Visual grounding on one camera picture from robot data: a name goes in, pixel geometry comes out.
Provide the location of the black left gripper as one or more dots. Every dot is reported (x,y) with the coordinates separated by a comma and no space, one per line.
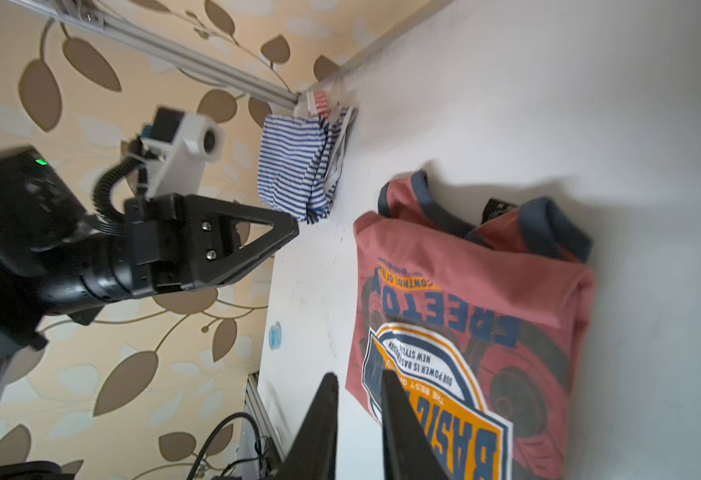
(189,242)

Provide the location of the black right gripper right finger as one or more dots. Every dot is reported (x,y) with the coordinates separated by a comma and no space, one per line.
(406,453)

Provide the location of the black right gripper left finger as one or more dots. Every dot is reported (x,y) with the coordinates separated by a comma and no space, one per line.
(313,453)

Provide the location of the blue white striped tank top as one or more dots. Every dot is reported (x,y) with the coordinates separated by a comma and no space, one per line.
(301,162)

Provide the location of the maroon red garment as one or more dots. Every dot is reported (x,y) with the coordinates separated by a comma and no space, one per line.
(483,325)

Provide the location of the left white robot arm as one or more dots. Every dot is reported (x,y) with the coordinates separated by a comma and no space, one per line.
(56,259)

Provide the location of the red white striped folded top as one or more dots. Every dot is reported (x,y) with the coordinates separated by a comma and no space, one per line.
(318,103)

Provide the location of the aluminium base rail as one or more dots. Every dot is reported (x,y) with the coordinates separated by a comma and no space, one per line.
(260,453)

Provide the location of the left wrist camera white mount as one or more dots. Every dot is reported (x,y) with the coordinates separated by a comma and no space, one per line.
(184,144)

